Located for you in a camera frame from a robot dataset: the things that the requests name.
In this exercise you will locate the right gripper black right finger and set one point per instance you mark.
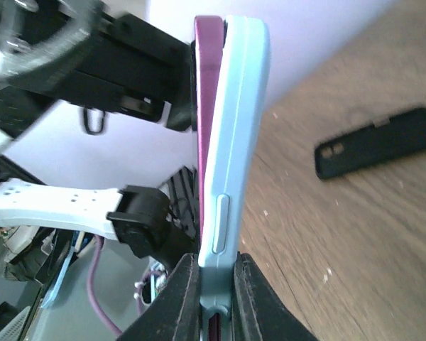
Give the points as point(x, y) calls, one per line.
point(257, 313)

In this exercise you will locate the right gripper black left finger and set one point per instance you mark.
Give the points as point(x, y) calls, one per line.
point(175, 314)

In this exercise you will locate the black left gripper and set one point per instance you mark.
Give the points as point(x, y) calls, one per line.
point(96, 61)

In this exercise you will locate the purple-edged smartphone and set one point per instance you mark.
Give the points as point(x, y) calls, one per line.
point(208, 49)

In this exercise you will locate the light blue phone case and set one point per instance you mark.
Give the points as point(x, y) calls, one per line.
point(241, 91)

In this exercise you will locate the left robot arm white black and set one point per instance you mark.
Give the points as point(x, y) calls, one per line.
point(141, 217)

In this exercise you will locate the black phone case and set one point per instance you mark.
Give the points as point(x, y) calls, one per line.
point(396, 136)

